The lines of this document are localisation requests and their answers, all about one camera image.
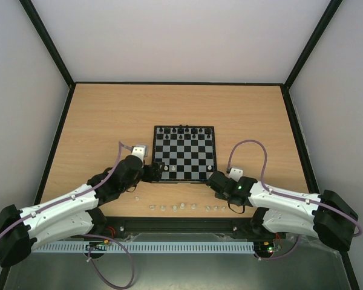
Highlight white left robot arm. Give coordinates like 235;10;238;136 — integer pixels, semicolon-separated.
0;155;165;268

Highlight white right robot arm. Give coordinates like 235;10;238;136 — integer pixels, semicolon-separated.
206;172;358;252

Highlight green circuit board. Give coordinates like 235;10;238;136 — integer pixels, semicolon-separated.
261;239;282;253

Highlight black and silver chessboard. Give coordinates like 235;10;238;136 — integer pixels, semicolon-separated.
152;124;217;183

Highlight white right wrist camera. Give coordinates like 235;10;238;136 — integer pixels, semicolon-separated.
227;167;243;181

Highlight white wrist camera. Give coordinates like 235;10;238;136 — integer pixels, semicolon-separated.
227;167;243;181
131;144;148;159

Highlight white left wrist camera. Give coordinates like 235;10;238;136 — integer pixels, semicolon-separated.
131;144;148;159

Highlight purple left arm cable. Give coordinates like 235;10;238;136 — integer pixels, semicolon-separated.
0;141;134;260

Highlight black mounting rail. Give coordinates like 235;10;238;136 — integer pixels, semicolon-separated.
106;217;260;240

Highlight light blue slotted cable duct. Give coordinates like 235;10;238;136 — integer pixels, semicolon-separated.
34;241;255;254

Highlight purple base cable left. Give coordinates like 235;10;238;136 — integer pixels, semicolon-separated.
87;234;137;288

